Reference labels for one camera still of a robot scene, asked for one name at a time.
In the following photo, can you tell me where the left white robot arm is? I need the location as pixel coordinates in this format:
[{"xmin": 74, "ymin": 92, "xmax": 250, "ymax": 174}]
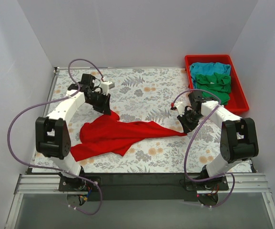
[{"xmin": 35, "ymin": 73, "xmax": 115, "ymax": 191}]

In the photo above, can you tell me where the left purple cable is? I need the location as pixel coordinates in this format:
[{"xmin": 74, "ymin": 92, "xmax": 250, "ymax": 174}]
[{"xmin": 7, "ymin": 59, "xmax": 104, "ymax": 215}]

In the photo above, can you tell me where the red t shirt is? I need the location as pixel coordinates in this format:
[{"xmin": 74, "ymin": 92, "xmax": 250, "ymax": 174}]
[{"xmin": 71, "ymin": 112, "xmax": 186, "ymax": 162}]

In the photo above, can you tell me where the floral table mat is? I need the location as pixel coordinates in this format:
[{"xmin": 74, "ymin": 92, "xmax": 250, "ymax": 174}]
[{"xmin": 33, "ymin": 68, "xmax": 252, "ymax": 174}]

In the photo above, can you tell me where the red plastic bin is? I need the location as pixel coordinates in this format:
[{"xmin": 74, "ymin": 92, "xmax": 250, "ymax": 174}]
[{"xmin": 184, "ymin": 54, "xmax": 249, "ymax": 115}]

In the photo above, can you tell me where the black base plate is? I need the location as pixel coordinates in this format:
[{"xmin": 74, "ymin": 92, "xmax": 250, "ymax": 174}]
[{"xmin": 59, "ymin": 173, "xmax": 229, "ymax": 202}]

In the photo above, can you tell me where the green t shirt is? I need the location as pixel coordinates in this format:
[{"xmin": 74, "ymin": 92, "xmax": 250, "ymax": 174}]
[{"xmin": 195, "ymin": 73, "xmax": 231, "ymax": 105}]

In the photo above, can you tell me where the blue t shirt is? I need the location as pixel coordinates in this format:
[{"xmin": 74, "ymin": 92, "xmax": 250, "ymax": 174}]
[{"xmin": 189, "ymin": 62, "xmax": 231, "ymax": 89}]

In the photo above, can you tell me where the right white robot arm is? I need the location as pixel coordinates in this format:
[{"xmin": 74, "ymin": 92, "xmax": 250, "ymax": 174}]
[{"xmin": 171, "ymin": 89, "xmax": 259, "ymax": 190}]

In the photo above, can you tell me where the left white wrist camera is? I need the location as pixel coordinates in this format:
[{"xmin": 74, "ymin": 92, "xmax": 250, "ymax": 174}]
[{"xmin": 100, "ymin": 81, "xmax": 115, "ymax": 95}]

